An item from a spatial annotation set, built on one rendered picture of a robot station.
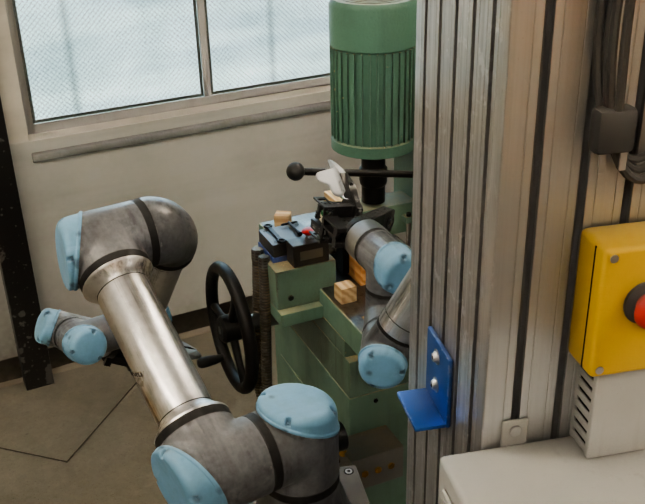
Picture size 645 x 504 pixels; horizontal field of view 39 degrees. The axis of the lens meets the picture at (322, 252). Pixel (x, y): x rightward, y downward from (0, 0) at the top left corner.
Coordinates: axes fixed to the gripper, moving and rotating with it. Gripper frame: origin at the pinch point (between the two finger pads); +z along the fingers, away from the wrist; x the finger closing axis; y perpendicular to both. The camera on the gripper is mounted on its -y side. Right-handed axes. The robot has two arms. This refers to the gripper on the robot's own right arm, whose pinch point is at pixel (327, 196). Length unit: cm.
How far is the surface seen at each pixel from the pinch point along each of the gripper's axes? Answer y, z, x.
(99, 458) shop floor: 23, 85, 118
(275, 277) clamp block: 6.8, 4.7, 19.1
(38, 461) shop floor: 41, 91, 121
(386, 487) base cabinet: -19, -10, 66
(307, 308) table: -0.4, 2.7, 25.8
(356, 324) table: -4.0, -12.1, 22.0
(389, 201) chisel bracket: -20.7, 11.0, 5.9
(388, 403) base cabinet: -16.0, -10.0, 43.2
